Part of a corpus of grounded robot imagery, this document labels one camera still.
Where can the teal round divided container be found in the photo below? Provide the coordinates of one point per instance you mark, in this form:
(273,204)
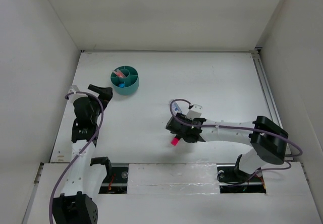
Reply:
(131,81)

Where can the clear blue glue bottle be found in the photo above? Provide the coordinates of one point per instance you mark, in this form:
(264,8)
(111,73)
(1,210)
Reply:
(175,108)

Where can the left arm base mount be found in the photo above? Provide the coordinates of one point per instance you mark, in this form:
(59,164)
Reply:
(116,180)

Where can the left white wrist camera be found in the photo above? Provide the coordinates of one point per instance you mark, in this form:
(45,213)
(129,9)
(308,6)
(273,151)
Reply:
(72,94)

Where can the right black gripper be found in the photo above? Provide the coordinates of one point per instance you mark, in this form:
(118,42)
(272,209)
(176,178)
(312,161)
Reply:
(182,116)

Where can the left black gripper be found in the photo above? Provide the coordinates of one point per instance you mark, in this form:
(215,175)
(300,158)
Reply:
(105,94)

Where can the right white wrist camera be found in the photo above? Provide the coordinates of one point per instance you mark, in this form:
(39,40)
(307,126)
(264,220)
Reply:
(195,111)

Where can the pink black highlighter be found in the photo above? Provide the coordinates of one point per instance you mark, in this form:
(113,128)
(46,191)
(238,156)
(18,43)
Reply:
(175,141)

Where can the aluminium rail right side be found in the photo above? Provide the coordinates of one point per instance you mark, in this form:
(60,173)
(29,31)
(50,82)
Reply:
(268,96)

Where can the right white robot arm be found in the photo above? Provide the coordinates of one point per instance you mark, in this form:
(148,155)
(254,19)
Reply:
(263,136)

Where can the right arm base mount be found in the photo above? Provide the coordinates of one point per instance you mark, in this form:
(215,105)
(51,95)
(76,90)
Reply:
(232,180)

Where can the pink pen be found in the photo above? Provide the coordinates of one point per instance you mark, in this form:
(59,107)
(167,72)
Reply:
(121,73)

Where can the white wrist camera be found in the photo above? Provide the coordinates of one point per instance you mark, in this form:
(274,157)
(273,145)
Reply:
(195,111)
(72,94)

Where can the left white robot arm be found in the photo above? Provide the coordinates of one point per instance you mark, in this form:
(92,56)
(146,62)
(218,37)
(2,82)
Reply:
(72,199)

